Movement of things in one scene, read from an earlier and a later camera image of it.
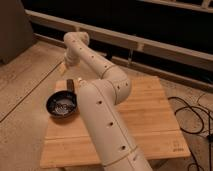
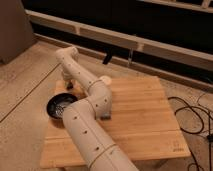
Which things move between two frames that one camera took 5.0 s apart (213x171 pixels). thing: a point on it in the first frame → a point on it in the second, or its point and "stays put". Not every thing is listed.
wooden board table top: (67, 143) stays put
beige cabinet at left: (16, 34) stays put
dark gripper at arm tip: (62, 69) → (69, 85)
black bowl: (63, 103) stays put
